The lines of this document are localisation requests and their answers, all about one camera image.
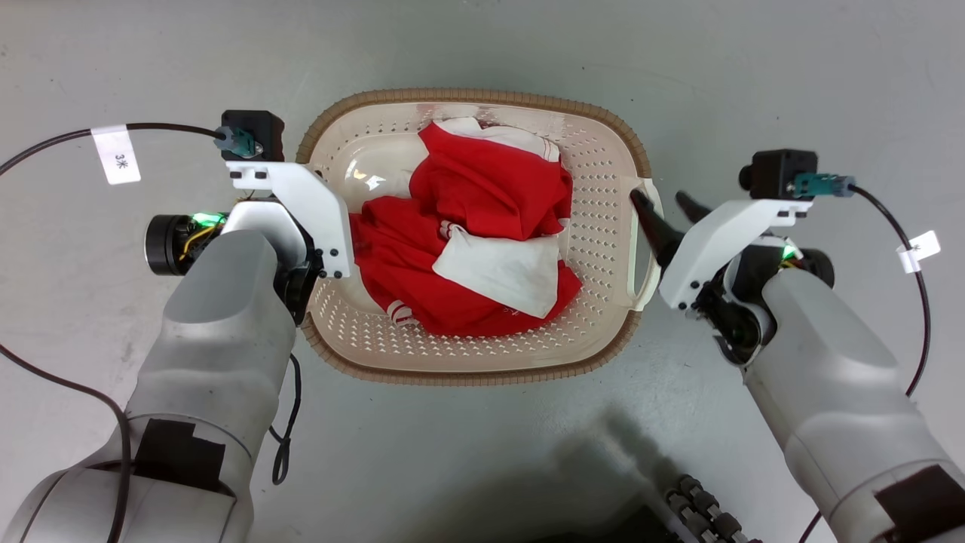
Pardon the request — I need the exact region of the red garment with white trim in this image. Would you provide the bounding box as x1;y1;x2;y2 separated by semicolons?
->
349;117;584;338

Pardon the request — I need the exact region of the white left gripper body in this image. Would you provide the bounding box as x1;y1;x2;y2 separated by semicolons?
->
222;161;356;327

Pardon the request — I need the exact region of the thin black looped cable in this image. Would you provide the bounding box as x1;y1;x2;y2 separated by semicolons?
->
269;353;304;486

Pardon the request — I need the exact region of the beige perforated laundry basket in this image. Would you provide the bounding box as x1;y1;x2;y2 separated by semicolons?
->
296;88;665;387

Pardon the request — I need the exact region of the large white cable label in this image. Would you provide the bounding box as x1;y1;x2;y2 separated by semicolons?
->
90;124;142;186

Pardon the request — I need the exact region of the black left camera cable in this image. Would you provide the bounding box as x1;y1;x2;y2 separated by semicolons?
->
0;122;262;543

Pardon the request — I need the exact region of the small white cable label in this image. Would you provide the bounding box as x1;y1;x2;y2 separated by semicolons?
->
896;230;942;274

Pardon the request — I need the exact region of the black camera cable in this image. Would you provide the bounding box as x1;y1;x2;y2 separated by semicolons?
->
0;122;262;543
792;173;933;543

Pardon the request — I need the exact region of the white cloth piece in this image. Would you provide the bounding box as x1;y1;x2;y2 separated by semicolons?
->
432;224;561;319

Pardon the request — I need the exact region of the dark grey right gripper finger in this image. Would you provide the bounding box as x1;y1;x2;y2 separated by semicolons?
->
630;188;684;269
675;190;712;225

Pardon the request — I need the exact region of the black right camera cable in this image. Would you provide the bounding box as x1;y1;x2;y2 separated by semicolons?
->
792;173;933;543

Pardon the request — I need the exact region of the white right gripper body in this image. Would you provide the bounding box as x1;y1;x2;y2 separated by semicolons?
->
659;198;814;367

